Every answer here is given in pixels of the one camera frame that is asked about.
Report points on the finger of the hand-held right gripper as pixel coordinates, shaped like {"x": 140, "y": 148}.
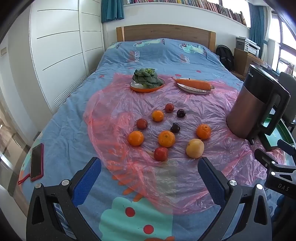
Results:
{"x": 286, "y": 148}
{"x": 277, "y": 178}

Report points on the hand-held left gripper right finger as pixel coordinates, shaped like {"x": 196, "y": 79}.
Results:
{"x": 210, "y": 178}

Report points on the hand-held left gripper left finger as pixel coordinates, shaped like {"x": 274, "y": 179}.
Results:
{"x": 89, "y": 183}

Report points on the green tray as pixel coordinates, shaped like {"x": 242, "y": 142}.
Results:
{"x": 277, "y": 136}

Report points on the yellow pear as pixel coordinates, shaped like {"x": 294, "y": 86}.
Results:
{"x": 195, "y": 148}

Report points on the bumpy orange tangerine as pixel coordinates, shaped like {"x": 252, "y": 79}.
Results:
{"x": 203, "y": 131}

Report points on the small red apple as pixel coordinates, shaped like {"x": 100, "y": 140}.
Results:
{"x": 142, "y": 123}
{"x": 169, "y": 107}
{"x": 161, "y": 153}

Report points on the orange with green stem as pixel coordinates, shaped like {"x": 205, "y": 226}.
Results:
{"x": 166, "y": 138}

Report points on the dark purple plum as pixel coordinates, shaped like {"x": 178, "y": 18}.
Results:
{"x": 175, "y": 127}
{"x": 181, "y": 113}

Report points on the smooth orange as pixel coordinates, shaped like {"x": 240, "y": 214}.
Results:
{"x": 157, "y": 115}
{"x": 136, "y": 138}

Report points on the dark blue cloth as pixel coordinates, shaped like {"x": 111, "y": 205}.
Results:
{"x": 283, "y": 208}

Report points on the phone in red case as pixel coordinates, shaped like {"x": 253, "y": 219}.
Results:
{"x": 37, "y": 162}

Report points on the brown metallic electric kettle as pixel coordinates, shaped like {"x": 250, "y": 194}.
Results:
{"x": 249, "y": 104}

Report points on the grey chair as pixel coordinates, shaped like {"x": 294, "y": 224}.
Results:
{"x": 288, "y": 81}

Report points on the pink plastic sheet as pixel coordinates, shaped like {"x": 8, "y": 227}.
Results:
{"x": 115, "y": 104}

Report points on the white oval plate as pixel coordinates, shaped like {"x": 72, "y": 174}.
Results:
{"x": 192, "y": 90}

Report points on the wooden drawer cabinet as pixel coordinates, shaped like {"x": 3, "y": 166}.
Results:
{"x": 242, "y": 63}

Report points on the orange carrot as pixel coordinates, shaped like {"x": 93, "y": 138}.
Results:
{"x": 194, "y": 83}

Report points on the window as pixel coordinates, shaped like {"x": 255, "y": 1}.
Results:
{"x": 286, "y": 46}

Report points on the orange rimmed plate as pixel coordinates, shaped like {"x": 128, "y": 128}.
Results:
{"x": 138, "y": 89}

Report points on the black backpack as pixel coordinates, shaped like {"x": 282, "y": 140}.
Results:
{"x": 225, "y": 56}

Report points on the white grey printer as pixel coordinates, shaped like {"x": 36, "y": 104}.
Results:
{"x": 247, "y": 45}

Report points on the green bok choy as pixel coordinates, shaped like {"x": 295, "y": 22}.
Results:
{"x": 146, "y": 77}

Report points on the long teal curtain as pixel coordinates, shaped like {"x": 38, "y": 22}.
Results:
{"x": 257, "y": 30}

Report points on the white wardrobe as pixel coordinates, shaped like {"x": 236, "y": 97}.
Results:
{"x": 60, "y": 46}

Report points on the wooden headboard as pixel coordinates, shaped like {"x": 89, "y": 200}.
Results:
{"x": 166, "y": 33}

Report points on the row of books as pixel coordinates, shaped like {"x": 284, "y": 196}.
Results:
{"x": 196, "y": 4}

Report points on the short teal curtain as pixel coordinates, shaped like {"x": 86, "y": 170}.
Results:
{"x": 112, "y": 10}

